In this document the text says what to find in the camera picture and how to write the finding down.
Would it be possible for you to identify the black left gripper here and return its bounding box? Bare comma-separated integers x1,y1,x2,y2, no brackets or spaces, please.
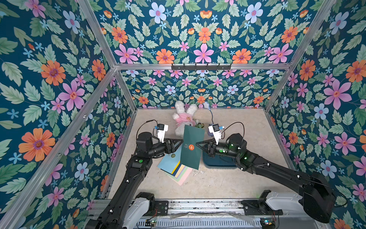
145,137,182,158

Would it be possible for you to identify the dark green envelope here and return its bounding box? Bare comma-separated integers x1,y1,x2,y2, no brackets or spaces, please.
180,125,205,170

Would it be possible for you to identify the light blue envelope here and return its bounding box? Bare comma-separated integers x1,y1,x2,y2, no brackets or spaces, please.
157,147,182,176

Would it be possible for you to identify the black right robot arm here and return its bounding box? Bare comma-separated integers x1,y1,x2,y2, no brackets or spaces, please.
196,133,336,223

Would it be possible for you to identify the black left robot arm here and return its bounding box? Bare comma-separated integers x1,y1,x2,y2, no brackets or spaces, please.
85,132,184,229

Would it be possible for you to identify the dark teal storage box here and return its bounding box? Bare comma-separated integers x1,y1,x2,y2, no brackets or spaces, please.
203,151,236,169

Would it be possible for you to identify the small green flower toy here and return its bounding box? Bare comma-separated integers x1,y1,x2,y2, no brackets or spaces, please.
196,123,205,128

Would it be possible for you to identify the yellow envelope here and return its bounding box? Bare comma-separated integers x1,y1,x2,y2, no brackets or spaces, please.
167,163,184,177

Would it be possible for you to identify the white plush bunny toy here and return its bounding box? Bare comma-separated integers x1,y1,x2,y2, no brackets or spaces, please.
172,101,199,137

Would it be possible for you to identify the navy blue envelope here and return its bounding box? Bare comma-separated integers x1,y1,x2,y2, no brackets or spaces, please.
162,161,180,173

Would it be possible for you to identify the light green envelope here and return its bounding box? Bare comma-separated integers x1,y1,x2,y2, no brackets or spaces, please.
168,165,192,182

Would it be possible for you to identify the pink envelope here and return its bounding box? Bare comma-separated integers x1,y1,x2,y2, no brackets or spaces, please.
172,167,193,186

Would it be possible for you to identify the blue cat desk lamp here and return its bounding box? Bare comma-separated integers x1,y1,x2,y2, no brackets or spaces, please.
203,102,214,126

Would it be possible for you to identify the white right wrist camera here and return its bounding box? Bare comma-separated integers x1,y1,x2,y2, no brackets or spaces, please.
208,124,224,145

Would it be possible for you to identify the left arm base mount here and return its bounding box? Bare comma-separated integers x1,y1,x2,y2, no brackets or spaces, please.
123,192,169,229

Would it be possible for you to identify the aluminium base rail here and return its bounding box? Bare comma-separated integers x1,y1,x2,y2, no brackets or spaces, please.
85,198,332,229

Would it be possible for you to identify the black wall hook rail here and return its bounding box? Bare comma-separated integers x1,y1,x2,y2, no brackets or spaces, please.
171,63,232,71

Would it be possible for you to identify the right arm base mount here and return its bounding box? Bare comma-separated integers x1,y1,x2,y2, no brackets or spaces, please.
240,190,306,217

